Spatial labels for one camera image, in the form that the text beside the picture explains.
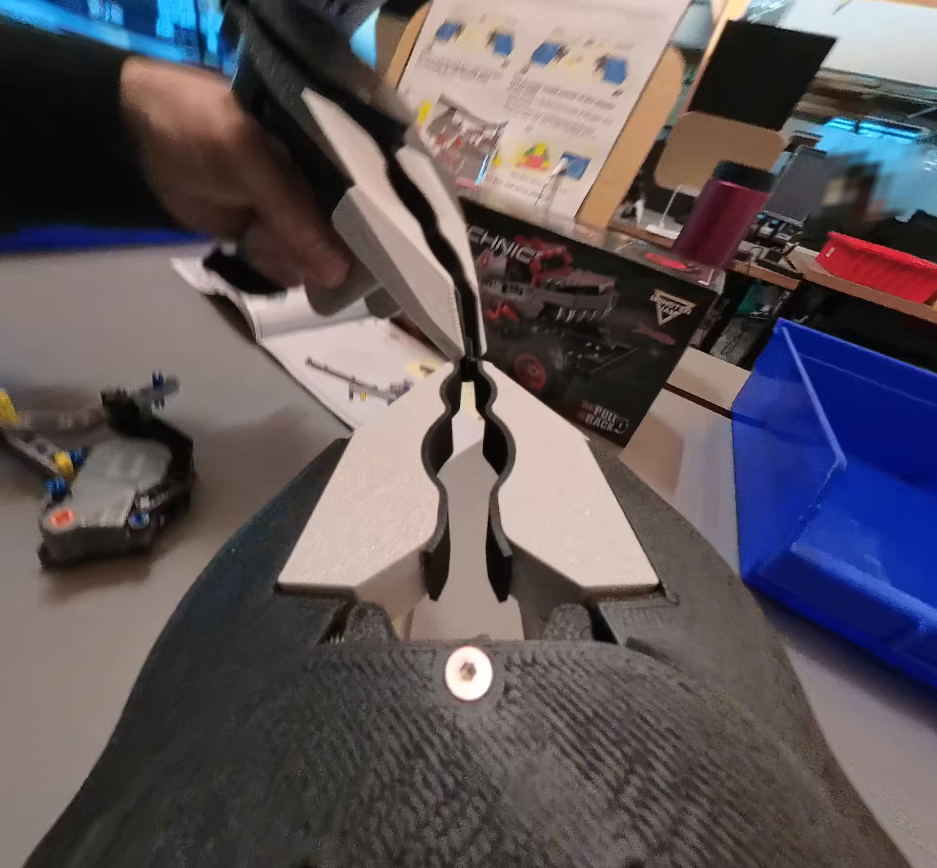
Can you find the person's left forearm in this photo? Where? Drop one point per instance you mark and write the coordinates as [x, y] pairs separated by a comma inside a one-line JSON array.
[[58, 136]]

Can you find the grey desk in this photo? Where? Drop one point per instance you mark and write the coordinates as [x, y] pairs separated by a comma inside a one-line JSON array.
[[146, 326]]

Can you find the clear acrylic stand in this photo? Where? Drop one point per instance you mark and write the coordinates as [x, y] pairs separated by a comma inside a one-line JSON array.
[[670, 212]]

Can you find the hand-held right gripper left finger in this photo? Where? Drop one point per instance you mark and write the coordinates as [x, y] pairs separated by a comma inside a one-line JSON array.
[[366, 509]]

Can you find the maroon drink bottle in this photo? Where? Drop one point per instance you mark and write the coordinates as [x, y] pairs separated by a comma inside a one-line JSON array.
[[717, 223]]

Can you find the computer monitor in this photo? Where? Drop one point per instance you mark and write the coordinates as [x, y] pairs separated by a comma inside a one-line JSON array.
[[798, 187]]

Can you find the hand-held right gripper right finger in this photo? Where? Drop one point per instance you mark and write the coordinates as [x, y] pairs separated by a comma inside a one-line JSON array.
[[578, 509]]

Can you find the black flat panel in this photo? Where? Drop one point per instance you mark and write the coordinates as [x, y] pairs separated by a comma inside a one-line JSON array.
[[761, 77]]

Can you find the red plastic bin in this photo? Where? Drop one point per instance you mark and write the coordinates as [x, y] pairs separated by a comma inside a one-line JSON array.
[[878, 267]]

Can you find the grey brick-built vehicle model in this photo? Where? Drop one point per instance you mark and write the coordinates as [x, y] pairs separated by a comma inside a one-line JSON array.
[[110, 487]]

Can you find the instruction booklet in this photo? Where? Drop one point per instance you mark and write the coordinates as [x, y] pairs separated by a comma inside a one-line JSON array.
[[344, 355]]

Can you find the wooden poster stand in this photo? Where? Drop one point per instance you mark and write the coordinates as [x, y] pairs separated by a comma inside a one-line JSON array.
[[629, 150]]

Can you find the wooden desk divider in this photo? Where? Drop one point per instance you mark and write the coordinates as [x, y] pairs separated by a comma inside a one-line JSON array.
[[721, 147]]

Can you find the white instruction poster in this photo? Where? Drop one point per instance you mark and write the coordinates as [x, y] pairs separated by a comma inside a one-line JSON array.
[[571, 40]]

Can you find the black toy box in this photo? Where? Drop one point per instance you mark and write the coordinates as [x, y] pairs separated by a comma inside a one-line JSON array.
[[585, 326]]

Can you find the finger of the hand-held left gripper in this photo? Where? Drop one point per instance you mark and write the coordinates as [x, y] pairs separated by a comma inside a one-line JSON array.
[[450, 223], [395, 260]]

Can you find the person's left hand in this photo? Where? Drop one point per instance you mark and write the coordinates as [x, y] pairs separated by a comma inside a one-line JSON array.
[[219, 165]]

